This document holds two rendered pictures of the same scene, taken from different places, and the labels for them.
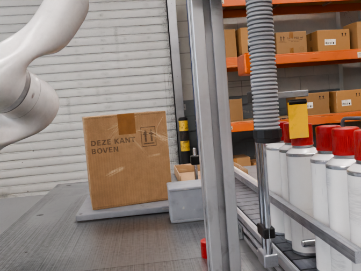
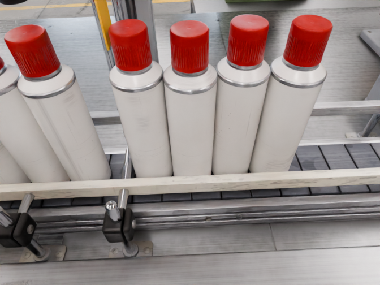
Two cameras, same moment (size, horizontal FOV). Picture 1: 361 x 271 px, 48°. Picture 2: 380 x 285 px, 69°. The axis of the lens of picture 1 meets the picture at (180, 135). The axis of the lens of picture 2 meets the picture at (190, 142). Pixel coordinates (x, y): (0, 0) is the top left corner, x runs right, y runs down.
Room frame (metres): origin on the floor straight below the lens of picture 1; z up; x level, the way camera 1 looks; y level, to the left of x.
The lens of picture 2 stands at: (0.70, -0.42, 1.19)
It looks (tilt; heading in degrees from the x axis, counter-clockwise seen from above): 47 degrees down; 94
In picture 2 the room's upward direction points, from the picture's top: 2 degrees counter-clockwise
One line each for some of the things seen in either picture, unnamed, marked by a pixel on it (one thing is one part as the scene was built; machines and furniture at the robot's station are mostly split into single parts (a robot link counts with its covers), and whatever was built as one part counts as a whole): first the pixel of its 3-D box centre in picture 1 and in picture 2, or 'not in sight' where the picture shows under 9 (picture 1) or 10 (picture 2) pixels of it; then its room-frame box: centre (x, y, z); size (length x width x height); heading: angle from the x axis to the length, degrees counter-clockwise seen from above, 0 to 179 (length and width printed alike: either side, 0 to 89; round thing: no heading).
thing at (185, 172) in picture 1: (208, 171); not in sight; (1.66, -0.10, 0.85); 0.30 x 0.26 x 0.04; 5
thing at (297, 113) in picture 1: (298, 118); (103, 9); (0.61, -0.18, 1.09); 0.03 x 0.01 x 0.06; 95
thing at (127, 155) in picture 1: (123, 154); not in sight; (1.32, 0.19, 0.99); 0.30 x 0.24 x 0.27; 14
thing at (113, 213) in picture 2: not in sight; (123, 230); (0.61, -0.28, 0.89); 0.03 x 0.03 x 0.12; 5
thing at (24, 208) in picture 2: not in sight; (28, 222); (0.50, -0.27, 0.89); 0.06 x 0.03 x 0.12; 95
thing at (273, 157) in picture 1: (282, 177); (237, 113); (0.74, -0.18, 0.98); 0.05 x 0.05 x 0.20
